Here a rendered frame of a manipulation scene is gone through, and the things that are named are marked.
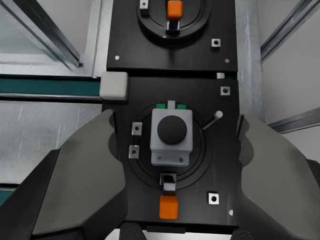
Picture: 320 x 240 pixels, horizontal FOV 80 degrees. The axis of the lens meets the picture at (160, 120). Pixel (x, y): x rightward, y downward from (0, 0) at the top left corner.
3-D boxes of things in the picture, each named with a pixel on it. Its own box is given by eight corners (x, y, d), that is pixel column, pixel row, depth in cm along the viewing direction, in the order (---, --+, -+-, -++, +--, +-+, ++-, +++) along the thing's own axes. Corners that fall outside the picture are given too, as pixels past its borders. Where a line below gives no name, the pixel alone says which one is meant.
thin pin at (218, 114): (206, 128, 30) (223, 117, 22) (202, 128, 30) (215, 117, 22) (206, 124, 31) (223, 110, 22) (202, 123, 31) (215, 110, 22)
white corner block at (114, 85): (129, 103, 36) (125, 96, 32) (105, 102, 36) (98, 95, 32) (131, 80, 37) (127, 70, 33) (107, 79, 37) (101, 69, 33)
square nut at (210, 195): (217, 203, 30) (219, 205, 29) (207, 202, 30) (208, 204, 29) (217, 192, 30) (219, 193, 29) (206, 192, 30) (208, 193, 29)
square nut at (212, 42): (219, 49, 35) (220, 46, 34) (210, 49, 35) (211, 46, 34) (218, 42, 36) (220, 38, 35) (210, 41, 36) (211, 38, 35)
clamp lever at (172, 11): (178, 31, 33) (182, 16, 26) (167, 31, 33) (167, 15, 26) (179, 8, 33) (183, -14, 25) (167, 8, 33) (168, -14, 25)
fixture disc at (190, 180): (211, 191, 30) (215, 193, 28) (123, 186, 31) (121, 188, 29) (210, 105, 33) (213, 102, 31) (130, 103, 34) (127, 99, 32)
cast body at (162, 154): (186, 167, 25) (195, 163, 18) (152, 165, 25) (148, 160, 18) (186, 106, 27) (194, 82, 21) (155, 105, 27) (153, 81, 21)
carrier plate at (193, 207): (240, 223, 31) (245, 227, 29) (94, 215, 32) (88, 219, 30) (234, 84, 36) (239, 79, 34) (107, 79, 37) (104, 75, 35)
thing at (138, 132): (142, 136, 30) (141, 135, 29) (133, 135, 30) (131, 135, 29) (143, 124, 31) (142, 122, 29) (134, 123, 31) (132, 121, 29)
